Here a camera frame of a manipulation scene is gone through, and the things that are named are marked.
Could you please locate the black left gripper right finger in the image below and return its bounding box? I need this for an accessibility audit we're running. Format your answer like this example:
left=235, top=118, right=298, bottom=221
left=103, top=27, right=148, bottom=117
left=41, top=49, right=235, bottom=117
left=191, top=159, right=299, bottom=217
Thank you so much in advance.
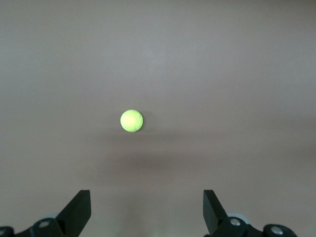
left=203, top=189, right=297, bottom=237

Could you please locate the yellow-green tennis ball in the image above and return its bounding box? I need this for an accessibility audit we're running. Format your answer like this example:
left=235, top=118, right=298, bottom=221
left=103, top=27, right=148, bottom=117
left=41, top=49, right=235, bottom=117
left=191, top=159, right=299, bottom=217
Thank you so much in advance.
left=119, top=109, right=144, bottom=133

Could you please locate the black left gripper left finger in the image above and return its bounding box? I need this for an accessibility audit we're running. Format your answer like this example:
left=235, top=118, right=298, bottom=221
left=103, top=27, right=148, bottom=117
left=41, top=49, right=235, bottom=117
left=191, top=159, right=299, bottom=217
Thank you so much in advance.
left=0, top=189, right=91, bottom=237

